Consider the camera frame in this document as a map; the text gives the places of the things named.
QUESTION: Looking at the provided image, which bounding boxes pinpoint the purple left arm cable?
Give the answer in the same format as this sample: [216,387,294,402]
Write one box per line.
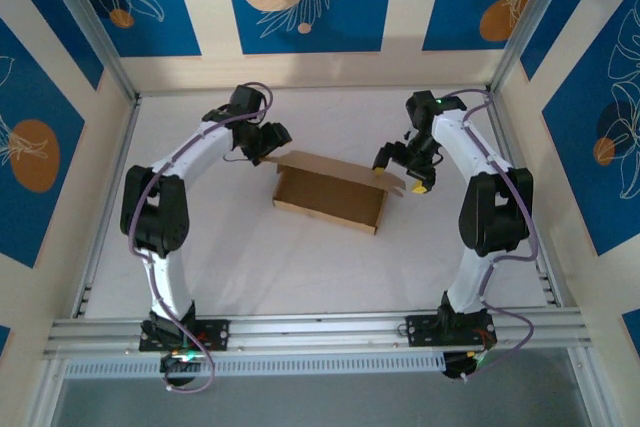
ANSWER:
[127,81,275,395]

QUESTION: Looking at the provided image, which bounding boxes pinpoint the aluminium table side rail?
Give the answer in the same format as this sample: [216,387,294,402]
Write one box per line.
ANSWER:
[482,86,566,311]
[69,96,144,321]

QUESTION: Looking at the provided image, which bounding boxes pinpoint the brown cardboard box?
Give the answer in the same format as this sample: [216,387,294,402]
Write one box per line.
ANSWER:
[259,150,407,237]

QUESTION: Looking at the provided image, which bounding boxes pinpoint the wide aluminium mounting rail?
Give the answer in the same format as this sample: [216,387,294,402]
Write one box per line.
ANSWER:
[42,306,594,361]

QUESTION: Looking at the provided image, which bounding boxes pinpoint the aluminium frame post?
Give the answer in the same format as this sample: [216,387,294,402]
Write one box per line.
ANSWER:
[487,0,584,98]
[35,0,141,103]

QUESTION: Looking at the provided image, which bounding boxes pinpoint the grey slotted cable duct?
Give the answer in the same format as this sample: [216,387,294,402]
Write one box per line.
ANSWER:
[62,351,446,378]

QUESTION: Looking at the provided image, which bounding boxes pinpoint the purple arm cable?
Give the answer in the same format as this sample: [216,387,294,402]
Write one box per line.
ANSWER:
[437,88,541,382]
[127,81,275,395]

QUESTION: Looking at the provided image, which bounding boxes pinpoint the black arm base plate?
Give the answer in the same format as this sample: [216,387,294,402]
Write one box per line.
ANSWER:
[138,319,232,353]
[405,314,496,348]

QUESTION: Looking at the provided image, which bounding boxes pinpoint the short aluminium frame bar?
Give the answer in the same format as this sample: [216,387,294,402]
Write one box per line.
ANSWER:
[24,356,66,427]
[567,346,609,427]

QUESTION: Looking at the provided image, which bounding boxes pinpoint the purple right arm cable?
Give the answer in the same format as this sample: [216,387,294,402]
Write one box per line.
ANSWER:
[437,88,541,382]

